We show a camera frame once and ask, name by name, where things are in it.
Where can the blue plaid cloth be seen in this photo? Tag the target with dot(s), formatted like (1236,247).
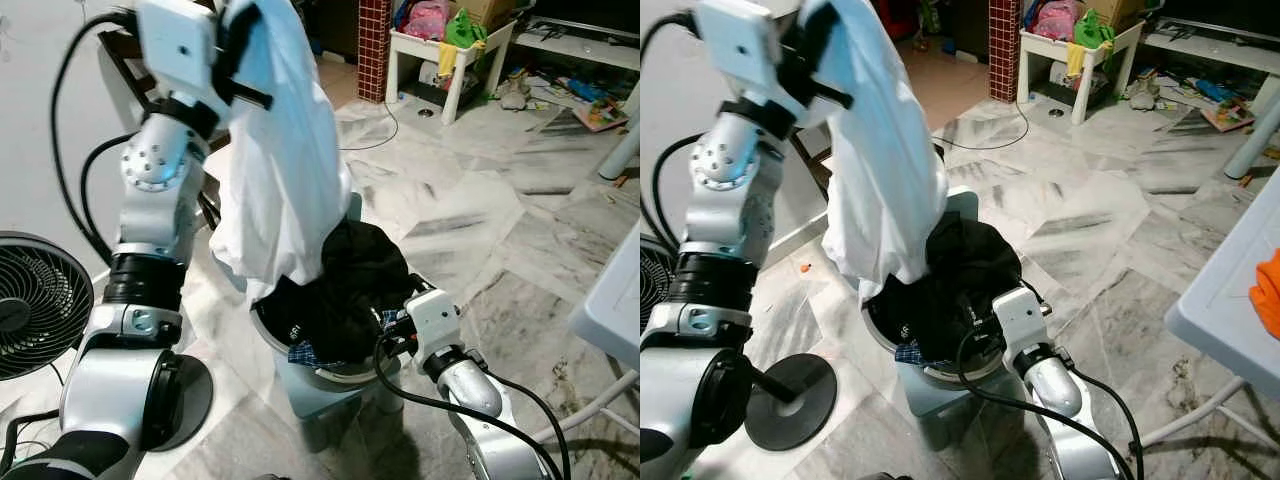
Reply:
(303,352)
(908,352)

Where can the green cloth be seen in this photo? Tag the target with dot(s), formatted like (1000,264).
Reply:
(462,30)
(1092,30)

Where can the brown cardboard box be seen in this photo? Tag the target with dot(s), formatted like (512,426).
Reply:
(1125,8)
(495,10)

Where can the orange shirt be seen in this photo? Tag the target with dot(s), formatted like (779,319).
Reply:
(1268,295)

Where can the white shirt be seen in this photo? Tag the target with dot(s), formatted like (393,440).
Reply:
(280,170)
(880,170)

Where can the black television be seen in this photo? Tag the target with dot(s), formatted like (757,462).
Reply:
(590,8)
(1220,8)

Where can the pale blue plastic stool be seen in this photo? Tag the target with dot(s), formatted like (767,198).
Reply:
(330,400)
(930,395)

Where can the grey laundry basket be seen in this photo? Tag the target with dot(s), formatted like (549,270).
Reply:
(940,375)
(330,375)

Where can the pink bag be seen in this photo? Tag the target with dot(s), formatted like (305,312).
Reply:
(425,18)
(1058,18)

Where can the red brick pillar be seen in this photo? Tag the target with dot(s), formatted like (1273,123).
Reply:
(375,50)
(1005,50)

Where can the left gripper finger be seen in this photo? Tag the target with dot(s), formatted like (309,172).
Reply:
(828,94)
(250,96)

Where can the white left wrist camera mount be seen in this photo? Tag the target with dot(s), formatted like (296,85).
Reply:
(740,45)
(175,45)

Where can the small white side table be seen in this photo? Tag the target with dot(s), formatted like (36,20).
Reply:
(480,55)
(1105,55)

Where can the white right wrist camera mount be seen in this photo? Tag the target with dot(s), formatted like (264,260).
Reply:
(1022,322)
(435,325)

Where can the black clothes heap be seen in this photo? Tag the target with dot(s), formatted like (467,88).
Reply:
(360,270)
(975,260)

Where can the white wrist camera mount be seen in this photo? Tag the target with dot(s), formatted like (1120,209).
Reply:
(435,325)
(175,45)
(1022,322)
(740,45)

